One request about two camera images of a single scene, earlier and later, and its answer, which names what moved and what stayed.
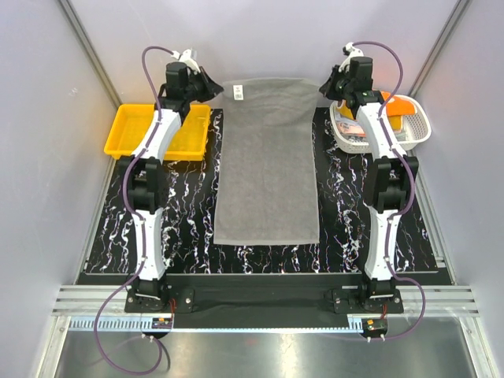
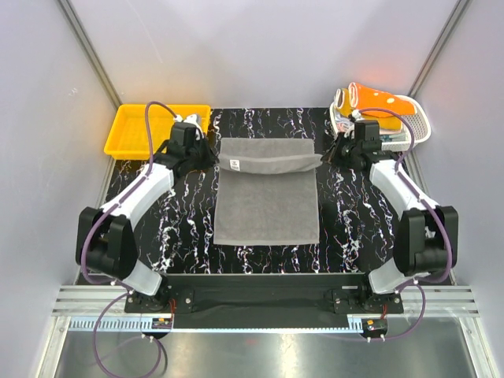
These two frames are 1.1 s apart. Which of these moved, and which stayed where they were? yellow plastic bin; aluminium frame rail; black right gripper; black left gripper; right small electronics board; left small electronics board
Moved: black right gripper; black left gripper
Stayed: left small electronics board; yellow plastic bin; right small electronics board; aluminium frame rail
